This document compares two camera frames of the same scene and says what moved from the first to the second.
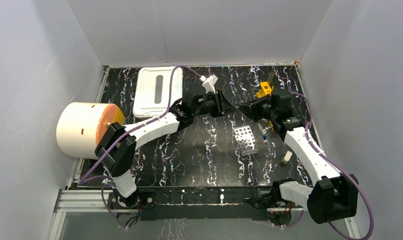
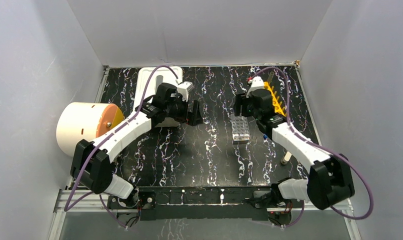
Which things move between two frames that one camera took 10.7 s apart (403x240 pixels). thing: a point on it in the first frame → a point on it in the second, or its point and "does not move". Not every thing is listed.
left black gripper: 219,103 → 189,110
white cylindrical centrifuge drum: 81,125 does not move
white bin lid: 152,90 does not move
